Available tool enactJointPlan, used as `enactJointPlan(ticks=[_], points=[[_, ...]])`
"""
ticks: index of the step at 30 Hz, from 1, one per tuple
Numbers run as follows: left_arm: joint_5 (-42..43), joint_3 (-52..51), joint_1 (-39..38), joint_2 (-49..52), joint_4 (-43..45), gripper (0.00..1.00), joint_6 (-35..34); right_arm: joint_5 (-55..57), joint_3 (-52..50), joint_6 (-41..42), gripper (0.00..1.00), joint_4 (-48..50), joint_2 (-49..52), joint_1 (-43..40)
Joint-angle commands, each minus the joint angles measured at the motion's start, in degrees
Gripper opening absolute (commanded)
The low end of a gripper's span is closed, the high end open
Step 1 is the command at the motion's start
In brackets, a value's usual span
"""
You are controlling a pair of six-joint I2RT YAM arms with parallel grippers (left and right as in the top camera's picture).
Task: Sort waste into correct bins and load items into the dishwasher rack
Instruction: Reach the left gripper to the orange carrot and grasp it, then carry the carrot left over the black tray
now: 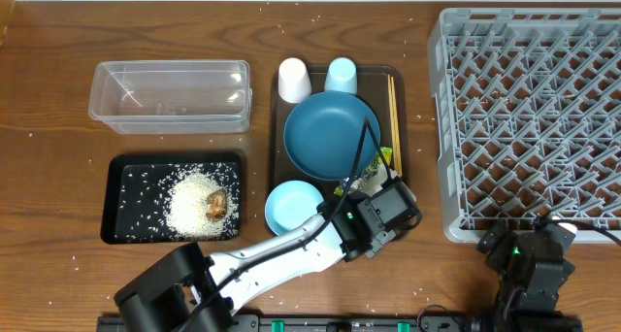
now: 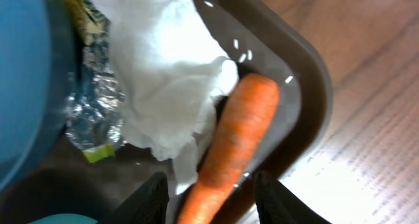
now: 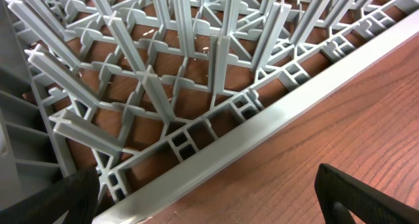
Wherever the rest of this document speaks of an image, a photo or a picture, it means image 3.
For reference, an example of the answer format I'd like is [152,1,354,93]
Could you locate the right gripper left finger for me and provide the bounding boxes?
[1,168,100,223]

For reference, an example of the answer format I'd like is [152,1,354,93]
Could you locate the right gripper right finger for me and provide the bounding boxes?
[314,163,418,224]

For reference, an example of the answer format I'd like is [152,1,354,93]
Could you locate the grey dishwasher rack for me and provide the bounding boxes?
[1,0,418,223]

